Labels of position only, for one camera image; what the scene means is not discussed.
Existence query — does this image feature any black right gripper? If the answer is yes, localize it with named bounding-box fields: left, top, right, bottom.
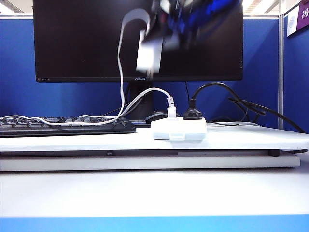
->
left=144, top=0, right=206, bottom=51

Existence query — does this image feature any white charger block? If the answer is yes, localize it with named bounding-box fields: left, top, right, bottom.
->
left=136, top=29, right=163, bottom=79

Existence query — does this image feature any white power strip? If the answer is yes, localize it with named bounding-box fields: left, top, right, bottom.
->
left=151, top=117, right=208, bottom=142

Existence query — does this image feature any black monitor stand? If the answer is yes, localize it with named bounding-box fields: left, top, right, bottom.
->
left=125, top=81, right=155, bottom=121

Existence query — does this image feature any black ASUS monitor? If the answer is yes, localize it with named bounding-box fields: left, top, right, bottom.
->
left=32, top=0, right=244, bottom=83

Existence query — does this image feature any black Logitech mouse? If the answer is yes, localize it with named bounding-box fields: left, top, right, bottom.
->
left=144, top=110, right=169, bottom=123

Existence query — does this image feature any blue mouse pad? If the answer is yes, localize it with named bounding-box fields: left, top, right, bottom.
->
left=132, top=120, right=152, bottom=128

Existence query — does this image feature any black keyboard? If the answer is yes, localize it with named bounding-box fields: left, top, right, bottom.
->
left=0, top=116, right=137, bottom=138

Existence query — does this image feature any white riser base board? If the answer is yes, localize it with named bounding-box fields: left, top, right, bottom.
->
left=0, top=154, right=301, bottom=173

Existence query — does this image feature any purple and white banner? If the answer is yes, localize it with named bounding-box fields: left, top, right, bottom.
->
left=286, top=0, right=309, bottom=38

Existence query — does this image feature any thin black cable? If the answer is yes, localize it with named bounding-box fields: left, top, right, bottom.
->
left=184, top=82, right=191, bottom=108

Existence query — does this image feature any white plug with cable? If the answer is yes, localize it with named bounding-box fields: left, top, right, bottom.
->
left=77, top=87, right=178, bottom=119

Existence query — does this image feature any black plug with cable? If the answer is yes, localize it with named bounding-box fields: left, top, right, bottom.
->
left=182, top=82, right=267, bottom=121

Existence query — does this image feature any white power strip cord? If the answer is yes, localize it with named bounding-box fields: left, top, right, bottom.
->
left=206, top=121, right=254, bottom=126

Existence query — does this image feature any silver partition post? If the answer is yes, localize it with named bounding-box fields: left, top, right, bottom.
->
left=278, top=14, right=284, bottom=130

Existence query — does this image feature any silver partition top rail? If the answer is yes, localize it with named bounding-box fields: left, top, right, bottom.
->
left=0, top=14, right=280, bottom=20

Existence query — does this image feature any thick black cable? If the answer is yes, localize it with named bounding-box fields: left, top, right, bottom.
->
left=228, top=96, right=306, bottom=134

